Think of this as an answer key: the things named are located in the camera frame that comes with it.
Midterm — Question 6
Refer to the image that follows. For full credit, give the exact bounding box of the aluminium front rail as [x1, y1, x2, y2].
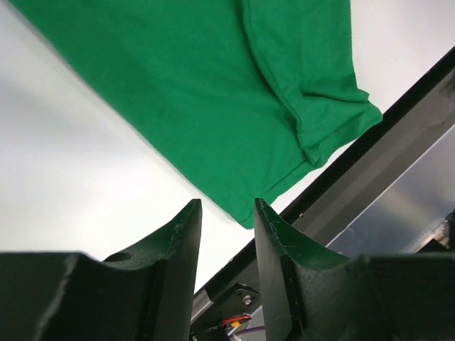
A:
[193, 45, 455, 320]

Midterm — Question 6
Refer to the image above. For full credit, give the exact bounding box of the green t shirt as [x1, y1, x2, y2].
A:
[13, 1, 382, 229]

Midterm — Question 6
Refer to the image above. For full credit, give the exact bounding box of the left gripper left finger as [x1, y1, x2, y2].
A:
[1, 200, 202, 340]

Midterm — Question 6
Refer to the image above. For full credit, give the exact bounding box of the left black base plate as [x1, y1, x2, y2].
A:
[189, 283, 261, 340]

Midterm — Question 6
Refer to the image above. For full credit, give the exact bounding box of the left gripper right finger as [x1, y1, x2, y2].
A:
[254, 198, 454, 340]

